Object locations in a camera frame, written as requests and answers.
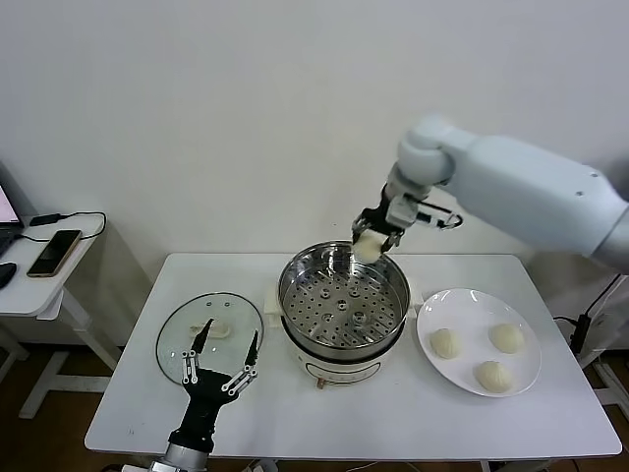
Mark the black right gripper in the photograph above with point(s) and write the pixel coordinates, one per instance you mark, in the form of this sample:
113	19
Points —
378	218

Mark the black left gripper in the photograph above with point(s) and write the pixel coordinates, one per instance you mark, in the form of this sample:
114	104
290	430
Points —
201	403

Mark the white steamed baozi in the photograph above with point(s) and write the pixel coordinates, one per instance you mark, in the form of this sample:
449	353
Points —
494	376
445	343
368	248
507	338

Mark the round glass pot lid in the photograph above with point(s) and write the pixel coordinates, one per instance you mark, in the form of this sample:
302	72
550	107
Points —
187	319

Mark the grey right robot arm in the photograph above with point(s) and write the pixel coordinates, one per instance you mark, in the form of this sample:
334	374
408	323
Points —
516	192

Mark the perforated steel steamer basket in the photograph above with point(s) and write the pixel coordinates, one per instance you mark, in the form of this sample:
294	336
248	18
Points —
344	314

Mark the white electric cooker base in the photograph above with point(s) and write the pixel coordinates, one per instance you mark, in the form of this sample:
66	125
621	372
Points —
339	369

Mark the large white plate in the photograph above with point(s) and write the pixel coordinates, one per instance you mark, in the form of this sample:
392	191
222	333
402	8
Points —
472	314

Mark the black smartphone gold edge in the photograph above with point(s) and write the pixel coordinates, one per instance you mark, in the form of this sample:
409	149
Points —
54	253

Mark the white side table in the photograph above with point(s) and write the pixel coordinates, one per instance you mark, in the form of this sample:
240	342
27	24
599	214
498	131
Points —
29	295
602	344

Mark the black computer mouse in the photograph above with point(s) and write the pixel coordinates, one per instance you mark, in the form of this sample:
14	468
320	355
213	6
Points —
6	275

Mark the dark laptop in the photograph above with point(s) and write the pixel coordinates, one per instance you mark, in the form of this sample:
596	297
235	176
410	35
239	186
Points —
10	231

